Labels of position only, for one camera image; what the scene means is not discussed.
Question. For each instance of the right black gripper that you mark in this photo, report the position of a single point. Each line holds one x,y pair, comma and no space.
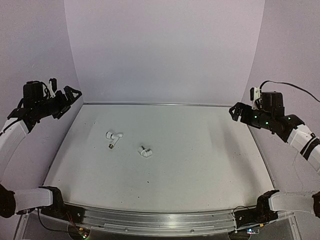
244,118

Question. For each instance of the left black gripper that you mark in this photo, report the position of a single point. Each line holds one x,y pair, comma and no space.
70,98

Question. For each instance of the white plastic water faucet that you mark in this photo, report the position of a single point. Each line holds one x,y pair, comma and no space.
113,137

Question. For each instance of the white elbow pipe fitting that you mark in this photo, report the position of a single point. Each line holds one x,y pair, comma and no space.
145,152

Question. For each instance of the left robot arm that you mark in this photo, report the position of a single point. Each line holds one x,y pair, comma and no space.
19,202

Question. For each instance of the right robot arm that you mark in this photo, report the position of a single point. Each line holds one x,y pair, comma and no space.
294,132

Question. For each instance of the right circuit board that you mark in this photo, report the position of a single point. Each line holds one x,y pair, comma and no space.
252,231

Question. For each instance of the circuit board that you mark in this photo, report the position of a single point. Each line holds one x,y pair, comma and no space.
78,233
252,231

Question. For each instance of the left circuit board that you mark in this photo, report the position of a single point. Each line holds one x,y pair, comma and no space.
78,233

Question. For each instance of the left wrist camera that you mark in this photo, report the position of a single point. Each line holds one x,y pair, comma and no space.
52,87

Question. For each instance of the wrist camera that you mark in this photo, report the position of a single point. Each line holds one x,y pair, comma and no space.
52,87
255,98

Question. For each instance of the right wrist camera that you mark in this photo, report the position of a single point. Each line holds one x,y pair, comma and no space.
255,98

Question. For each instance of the aluminium front rail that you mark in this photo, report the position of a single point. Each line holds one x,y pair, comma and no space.
151,224

